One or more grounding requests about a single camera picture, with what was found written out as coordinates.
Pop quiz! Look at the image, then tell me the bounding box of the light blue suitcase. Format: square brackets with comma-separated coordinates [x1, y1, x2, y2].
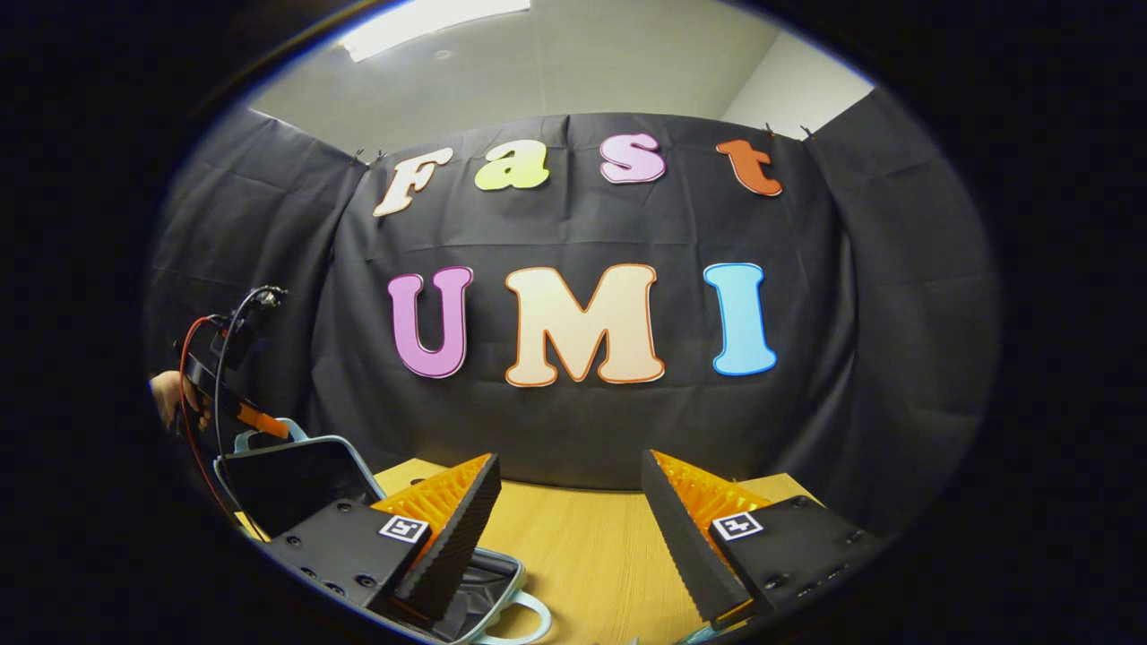
[213, 417, 553, 645]

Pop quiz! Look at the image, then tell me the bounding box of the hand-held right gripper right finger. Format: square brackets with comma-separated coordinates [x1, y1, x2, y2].
[640, 450, 875, 628]

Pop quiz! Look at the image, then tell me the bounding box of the long ceiling light panel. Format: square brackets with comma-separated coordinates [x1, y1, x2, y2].
[339, 0, 531, 64]

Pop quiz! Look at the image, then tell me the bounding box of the red cable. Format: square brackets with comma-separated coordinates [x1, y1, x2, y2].
[177, 314, 241, 525]

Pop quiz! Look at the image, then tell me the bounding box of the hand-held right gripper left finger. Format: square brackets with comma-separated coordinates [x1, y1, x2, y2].
[260, 452, 501, 630]

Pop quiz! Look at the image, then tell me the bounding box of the black cable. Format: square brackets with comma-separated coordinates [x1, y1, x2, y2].
[213, 287, 286, 512]

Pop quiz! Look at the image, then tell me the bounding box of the black backdrop cloth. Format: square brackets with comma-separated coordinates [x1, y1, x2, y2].
[143, 85, 1000, 538]

